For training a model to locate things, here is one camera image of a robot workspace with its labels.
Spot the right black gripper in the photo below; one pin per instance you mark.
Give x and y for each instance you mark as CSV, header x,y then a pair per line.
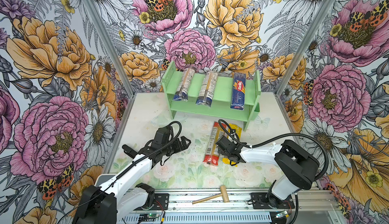
x,y
223,153

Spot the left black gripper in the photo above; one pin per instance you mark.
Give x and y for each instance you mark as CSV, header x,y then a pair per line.
x,y
178,147

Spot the red-ended clear spaghetti bag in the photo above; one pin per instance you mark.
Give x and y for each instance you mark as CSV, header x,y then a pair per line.
x,y
212,152

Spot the yellow spaghetti bag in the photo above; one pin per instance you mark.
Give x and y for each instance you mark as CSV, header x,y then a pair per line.
x,y
232,132

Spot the blue Barilla spaghetti bag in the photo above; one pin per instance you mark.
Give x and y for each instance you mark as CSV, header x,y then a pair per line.
x,y
238,91

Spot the clear spaghetti bag dark end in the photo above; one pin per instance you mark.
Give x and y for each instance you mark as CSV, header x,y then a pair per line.
x,y
182,90

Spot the clear spaghetti bag white label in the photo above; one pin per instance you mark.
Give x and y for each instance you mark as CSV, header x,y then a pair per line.
x,y
206,93

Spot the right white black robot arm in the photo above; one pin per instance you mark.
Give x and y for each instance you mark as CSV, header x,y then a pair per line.
x,y
299,167

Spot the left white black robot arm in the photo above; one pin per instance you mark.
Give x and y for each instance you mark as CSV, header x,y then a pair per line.
x,y
120,195

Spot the green wooden two-tier shelf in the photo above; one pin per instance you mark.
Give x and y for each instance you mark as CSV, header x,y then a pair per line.
x,y
220,107

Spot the small wooden mallet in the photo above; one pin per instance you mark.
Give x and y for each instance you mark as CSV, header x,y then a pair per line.
x,y
223,194

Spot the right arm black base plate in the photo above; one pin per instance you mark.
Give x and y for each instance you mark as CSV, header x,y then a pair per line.
x,y
259,200

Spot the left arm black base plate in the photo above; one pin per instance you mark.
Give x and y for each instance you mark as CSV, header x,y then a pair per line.
x,y
159,201

